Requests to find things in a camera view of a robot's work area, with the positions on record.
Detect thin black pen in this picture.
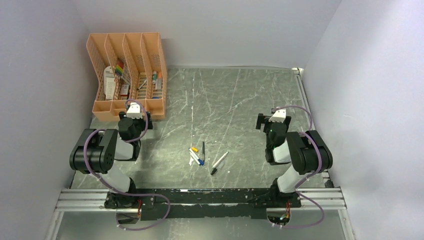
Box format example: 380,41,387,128
201,141,206,165

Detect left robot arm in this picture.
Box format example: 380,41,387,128
69,112,153,208

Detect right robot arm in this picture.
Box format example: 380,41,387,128
255,111,333,207

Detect silver marker pen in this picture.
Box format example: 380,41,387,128
212,151,229,169

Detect white pen blue cap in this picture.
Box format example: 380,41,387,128
188,148,204,166

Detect small red box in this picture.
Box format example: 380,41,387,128
119,84,130,100

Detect white paper box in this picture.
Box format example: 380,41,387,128
103,66,116,100

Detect green glue stick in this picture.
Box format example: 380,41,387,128
152,71,158,89

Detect coloured marker set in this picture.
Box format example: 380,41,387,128
114,58,125,78

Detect orange plastic file organizer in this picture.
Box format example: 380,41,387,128
86,32,168,122

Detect orange glue stick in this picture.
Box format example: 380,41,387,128
155,72,163,90

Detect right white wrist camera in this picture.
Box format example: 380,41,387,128
268,109,287,123

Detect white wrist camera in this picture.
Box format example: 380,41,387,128
126,102,143,119
268,109,287,123

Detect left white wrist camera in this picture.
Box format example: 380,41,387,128
126,102,143,119

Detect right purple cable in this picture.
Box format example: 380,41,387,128
271,105,326,229

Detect purple cable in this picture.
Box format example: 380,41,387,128
271,105,326,229
83,98,172,232

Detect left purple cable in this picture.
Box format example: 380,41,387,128
83,98,172,232

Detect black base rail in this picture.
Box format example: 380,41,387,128
104,188,302,221

